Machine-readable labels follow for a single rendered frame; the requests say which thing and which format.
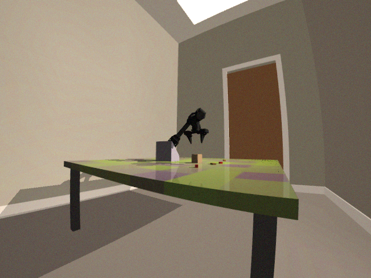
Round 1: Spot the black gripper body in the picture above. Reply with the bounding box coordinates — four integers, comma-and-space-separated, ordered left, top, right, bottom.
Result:
184, 122, 209, 135

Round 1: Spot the tan wooden block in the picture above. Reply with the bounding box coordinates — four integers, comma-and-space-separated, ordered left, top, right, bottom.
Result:
192, 154, 202, 163

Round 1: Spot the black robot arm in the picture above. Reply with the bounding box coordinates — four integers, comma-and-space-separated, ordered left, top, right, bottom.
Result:
168, 108, 206, 147

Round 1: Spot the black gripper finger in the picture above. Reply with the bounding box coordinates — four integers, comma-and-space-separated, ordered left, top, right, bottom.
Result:
200, 133, 206, 143
186, 135, 192, 144

